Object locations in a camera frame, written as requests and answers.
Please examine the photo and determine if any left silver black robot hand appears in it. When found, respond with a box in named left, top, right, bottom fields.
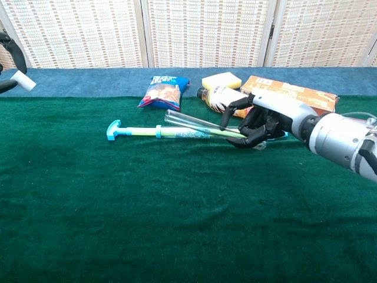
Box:
left=0, top=31, right=28, bottom=95

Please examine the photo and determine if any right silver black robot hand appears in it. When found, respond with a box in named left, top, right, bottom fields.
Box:
left=220, top=89, right=319, bottom=150

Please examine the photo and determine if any white rubber stopper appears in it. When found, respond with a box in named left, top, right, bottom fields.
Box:
left=10, top=70, right=37, bottom=91

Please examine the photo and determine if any clear glass tube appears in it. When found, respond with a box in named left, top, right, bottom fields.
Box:
left=164, top=108, right=267, bottom=151

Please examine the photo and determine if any orange carton box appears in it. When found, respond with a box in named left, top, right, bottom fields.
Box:
left=240, top=75, right=340, bottom=114

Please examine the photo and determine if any yellow sponge block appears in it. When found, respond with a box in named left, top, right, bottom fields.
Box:
left=201, top=71, right=243, bottom=90

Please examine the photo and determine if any orange drink bottle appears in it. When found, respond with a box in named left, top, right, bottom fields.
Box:
left=196, top=85, right=257, bottom=119

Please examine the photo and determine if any blue table cloth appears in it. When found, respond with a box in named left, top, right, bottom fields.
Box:
left=0, top=67, right=377, bottom=98

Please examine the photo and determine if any blue snack chip bag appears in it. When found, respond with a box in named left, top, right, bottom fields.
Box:
left=137, top=75, right=190, bottom=111

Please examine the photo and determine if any cyan green toy water pump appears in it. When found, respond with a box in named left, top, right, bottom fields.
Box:
left=106, top=119, right=289, bottom=142

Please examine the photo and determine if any green velvet table cloth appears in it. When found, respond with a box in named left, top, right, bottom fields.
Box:
left=0, top=96, right=377, bottom=283

